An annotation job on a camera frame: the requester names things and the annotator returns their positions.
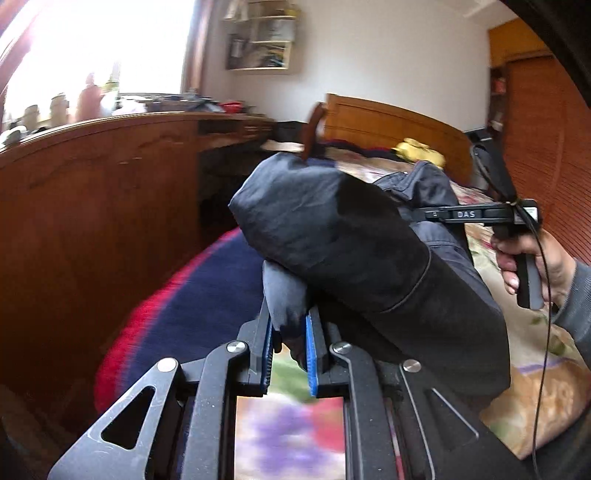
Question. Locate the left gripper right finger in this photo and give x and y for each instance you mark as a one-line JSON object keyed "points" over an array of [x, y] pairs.
{"points": [[400, 422]]}

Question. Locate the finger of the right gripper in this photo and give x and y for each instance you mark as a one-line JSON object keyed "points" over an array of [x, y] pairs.
{"points": [[432, 214]]}

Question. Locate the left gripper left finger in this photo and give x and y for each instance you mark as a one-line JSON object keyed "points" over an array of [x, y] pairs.
{"points": [[178, 420]]}

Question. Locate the dark navy large jacket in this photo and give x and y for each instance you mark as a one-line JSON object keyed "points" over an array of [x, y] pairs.
{"points": [[395, 287]]}

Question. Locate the grey right sleeve forearm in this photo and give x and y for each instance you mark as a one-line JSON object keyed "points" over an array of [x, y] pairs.
{"points": [[575, 314]]}

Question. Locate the yellow Pikachu plush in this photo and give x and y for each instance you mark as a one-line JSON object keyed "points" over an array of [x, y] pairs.
{"points": [[414, 151]]}

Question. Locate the wooden louvered wardrobe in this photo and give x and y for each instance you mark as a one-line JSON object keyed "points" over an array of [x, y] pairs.
{"points": [[546, 134]]}

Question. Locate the wooden headboard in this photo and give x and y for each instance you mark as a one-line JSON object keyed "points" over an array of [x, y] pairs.
{"points": [[373, 125]]}

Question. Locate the wooden chair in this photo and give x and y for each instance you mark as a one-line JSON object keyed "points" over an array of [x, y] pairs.
{"points": [[300, 138]]}

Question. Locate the red basket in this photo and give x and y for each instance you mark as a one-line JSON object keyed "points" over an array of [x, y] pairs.
{"points": [[232, 107]]}

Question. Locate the wooden desk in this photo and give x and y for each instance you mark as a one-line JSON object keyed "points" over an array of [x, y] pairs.
{"points": [[95, 216]]}

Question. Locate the pink figurine on sill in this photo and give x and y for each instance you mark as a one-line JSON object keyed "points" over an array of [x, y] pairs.
{"points": [[89, 101]]}

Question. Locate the window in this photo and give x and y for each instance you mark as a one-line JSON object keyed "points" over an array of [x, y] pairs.
{"points": [[53, 48]]}

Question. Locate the white wall shelf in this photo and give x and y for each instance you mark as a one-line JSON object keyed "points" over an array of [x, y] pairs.
{"points": [[261, 35]]}

